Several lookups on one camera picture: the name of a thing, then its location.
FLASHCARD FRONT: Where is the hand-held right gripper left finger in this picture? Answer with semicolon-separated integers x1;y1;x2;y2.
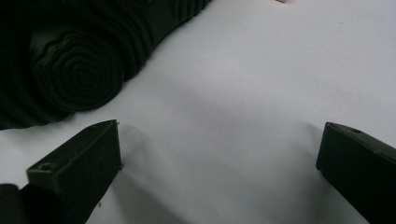
18;119;122;224

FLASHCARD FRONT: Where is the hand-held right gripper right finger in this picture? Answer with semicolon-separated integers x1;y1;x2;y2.
316;121;396;224

